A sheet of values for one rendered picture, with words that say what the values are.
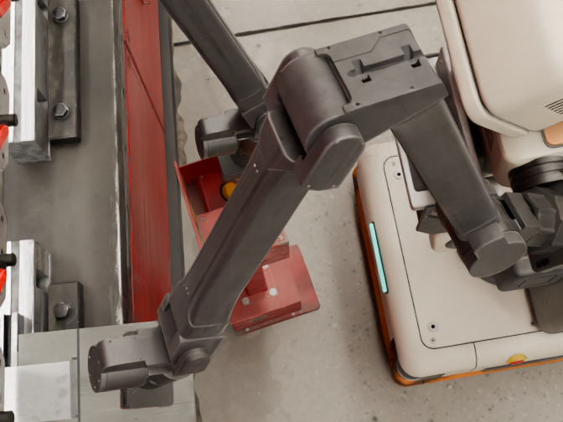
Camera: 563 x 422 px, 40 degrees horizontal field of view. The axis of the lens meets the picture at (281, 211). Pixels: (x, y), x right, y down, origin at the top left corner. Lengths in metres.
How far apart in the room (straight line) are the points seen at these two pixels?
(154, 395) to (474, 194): 0.51
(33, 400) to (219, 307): 0.45
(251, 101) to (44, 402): 0.55
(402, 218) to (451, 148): 1.23
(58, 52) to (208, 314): 0.79
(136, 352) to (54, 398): 0.30
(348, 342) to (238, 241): 1.45
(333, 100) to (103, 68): 0.93
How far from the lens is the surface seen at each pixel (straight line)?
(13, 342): 1.27
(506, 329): 1.98
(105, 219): 1.41
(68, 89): 1.50
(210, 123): 1.30
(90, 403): 1.23
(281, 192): 0.72
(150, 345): 0.97
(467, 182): 0.85
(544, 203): 1.04
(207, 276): 0.83
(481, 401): 2.24
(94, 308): 1.38
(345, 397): 2.19
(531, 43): 0.96
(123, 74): 1.62
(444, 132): 0.75
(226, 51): 1.16
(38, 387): 1.25
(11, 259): 1.07
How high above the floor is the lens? 2.18
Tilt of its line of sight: 72 degrees down
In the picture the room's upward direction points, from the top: 6 degrees counter-clockwise
